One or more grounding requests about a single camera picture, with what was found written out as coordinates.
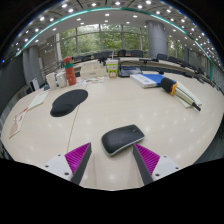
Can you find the group of ceiling lights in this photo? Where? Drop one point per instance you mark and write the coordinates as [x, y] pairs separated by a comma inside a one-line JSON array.
[[117, 3]]

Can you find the stack of white cups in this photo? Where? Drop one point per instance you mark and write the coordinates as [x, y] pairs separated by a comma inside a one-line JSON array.
[[51, 81]]

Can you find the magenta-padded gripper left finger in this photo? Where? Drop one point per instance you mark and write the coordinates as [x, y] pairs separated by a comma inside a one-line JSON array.
[[78, 156]]

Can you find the white lidded mug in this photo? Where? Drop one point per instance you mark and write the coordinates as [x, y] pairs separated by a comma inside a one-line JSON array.
[[61, 80]]

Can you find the black computer mouse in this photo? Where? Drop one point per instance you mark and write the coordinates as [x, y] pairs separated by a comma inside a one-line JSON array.
[[121, 138]]

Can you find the red thermos bottle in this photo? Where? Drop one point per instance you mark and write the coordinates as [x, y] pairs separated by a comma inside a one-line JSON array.
[[70, 75]]

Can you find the blue and white book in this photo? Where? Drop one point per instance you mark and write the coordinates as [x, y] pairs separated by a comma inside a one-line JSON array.
[[148, 80]]

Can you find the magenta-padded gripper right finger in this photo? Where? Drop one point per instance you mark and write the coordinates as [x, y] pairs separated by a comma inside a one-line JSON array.
[[148, 159]]

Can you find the black mouse pad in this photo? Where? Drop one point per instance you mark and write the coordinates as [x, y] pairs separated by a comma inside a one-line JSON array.
[[68, 101]]

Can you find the green white paper cup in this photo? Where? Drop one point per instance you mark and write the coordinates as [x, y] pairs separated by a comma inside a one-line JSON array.
[[112, 69]]

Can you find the colourful sticker sheet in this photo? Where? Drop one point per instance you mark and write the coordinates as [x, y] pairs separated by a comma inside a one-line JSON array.
[[91, 81]]

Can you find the red and white leaflet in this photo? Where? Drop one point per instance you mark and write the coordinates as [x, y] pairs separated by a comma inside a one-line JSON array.
[[18, 123]]

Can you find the group of dark chairs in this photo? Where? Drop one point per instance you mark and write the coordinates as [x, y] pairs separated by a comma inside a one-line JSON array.
[[136, 53]]

